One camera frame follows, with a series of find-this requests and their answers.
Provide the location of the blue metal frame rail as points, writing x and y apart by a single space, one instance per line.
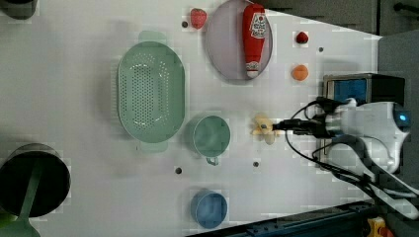
346 220

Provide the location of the green mug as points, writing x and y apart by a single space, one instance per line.
209 136

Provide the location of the black toaster oven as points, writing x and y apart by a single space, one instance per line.
362 89

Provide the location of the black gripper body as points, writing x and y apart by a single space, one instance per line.
315 126

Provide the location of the yellow plush banana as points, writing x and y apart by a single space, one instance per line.
265 128

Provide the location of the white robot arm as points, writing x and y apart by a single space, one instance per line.
364 146

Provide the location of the orange toy fruit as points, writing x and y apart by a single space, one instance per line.
300 73

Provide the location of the small red strawberry toy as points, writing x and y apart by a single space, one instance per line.
301 38

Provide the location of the green ladle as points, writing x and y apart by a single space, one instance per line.
22 226

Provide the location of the grey round plate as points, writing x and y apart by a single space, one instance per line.
224 41

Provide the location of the pink strawberry toy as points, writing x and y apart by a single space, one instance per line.
198 18

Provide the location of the dark pot top left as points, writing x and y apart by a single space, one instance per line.
19 9

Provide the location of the red ketchup bottle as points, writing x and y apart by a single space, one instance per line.
253 36

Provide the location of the green perforated colander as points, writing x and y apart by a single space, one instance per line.
151 92

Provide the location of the blue cup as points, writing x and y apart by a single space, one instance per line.
208 208

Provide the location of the yellow red clamp object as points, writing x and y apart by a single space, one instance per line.
379 228

